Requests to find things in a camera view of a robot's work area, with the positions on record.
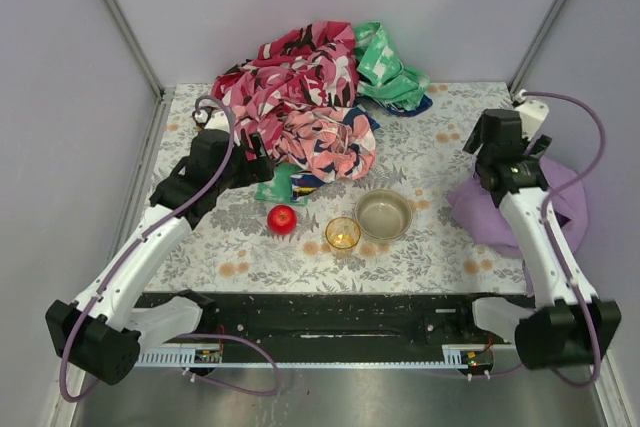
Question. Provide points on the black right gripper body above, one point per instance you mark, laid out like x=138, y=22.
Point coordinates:
x=480, y=138

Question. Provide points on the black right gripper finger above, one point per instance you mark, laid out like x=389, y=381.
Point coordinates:
x=539, y=147
x=476, y=139

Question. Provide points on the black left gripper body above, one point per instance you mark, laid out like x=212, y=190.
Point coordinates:
x=254, y=158

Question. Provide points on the lilac purple cloth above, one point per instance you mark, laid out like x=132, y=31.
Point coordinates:
x=473, y=209

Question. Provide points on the pink camouflage cloth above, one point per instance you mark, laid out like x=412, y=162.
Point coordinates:
x=308, y=68

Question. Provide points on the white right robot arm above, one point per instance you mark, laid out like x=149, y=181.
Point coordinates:
x=569, y=325

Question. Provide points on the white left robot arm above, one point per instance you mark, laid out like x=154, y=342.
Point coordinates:
x=102, y=331

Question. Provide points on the pink floral cloth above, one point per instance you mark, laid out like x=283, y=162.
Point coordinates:
x=330, y=144

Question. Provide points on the green white tie-dye cloth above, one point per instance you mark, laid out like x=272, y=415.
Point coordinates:
x=383, y=79

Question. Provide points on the red apple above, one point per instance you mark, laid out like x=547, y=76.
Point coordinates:
x=281, y=220

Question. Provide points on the amber transparent plastic cup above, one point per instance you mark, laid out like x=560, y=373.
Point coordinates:
x=342, y=235

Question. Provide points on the beige ceramic bowl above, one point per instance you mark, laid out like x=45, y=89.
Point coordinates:
x=383, y=215

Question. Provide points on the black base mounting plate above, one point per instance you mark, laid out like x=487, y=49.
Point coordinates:
x=426, y=318

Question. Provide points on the white slotted cable duct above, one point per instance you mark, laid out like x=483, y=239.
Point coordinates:
x=185, y=355

